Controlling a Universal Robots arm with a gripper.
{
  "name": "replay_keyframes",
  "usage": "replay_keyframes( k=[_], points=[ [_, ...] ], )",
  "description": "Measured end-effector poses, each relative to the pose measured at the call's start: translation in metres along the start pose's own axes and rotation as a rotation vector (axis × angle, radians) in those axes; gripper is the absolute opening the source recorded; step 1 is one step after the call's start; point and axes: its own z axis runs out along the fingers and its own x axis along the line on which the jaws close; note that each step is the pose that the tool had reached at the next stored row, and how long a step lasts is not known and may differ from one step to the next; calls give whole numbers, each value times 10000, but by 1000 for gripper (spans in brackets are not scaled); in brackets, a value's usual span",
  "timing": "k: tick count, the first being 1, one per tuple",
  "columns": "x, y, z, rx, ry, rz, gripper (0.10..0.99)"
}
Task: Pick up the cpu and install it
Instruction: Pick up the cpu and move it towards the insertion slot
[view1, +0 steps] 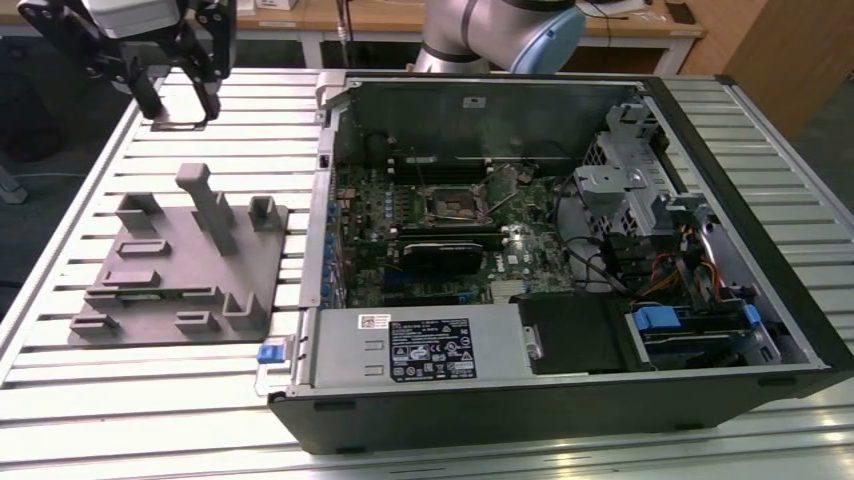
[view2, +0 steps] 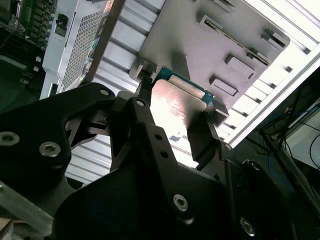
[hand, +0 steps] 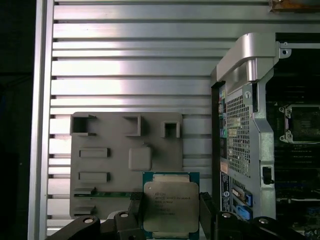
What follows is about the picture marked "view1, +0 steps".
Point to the metal disk bay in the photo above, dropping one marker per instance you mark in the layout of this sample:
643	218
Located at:
768	350

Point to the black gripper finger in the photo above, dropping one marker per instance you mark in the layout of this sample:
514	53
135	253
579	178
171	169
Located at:
147	85
210	60

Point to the wooden cabinet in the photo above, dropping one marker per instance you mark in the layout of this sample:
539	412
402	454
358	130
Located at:
788	50

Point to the silver coin battery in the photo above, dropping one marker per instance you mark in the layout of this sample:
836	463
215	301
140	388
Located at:
526	175

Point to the silver CPU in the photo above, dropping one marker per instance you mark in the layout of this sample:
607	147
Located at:
179	126

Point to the silver finned heat sink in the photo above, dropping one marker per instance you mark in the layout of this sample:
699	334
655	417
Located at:
509	290

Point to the CPU socket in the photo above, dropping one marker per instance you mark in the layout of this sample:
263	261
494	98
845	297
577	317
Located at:
454	205

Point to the black PC case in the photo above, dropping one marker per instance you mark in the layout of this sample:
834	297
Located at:
467	425

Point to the blue disk carrier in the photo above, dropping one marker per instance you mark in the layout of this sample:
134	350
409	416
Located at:
657	320

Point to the white-clipped RAM slot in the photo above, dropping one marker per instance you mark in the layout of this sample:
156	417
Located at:
447	231
443	172
443	160

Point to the green RAM stick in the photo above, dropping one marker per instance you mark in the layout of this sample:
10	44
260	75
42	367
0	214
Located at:
143	296

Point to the white paper box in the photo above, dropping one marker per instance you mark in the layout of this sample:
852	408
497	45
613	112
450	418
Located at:
246	5

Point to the blue plastic clip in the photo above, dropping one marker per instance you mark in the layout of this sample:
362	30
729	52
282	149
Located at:
750	315

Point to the grey chair base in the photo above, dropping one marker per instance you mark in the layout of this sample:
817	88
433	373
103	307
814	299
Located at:
10	187

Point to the blue case latch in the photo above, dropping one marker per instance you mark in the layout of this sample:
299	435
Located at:
268	352

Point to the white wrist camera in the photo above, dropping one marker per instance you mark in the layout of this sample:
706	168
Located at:
134	17

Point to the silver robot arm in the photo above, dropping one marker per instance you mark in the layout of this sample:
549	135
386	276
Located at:
461	25

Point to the wooden desk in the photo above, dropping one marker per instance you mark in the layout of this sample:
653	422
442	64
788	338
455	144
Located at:
281	21

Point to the grey parts rack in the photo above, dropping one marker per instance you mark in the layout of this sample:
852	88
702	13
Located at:
200	280

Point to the long black expansion slot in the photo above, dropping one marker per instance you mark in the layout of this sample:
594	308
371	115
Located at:
427	300

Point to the metal drive cage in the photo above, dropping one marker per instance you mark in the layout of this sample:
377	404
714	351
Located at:
601	200

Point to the green motherboard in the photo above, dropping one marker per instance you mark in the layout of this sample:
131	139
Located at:
534	250

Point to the black graphics card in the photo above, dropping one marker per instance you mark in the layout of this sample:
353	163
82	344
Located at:
441	257

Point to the grey power supply unit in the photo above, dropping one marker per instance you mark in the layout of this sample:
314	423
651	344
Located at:
347	360

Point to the black phone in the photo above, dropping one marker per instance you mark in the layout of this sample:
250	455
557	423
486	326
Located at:
681	12

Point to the white labelled box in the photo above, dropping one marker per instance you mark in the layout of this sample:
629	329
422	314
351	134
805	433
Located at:
276	3

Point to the black plastic shroud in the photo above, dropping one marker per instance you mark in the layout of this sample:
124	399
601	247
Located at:
574	335

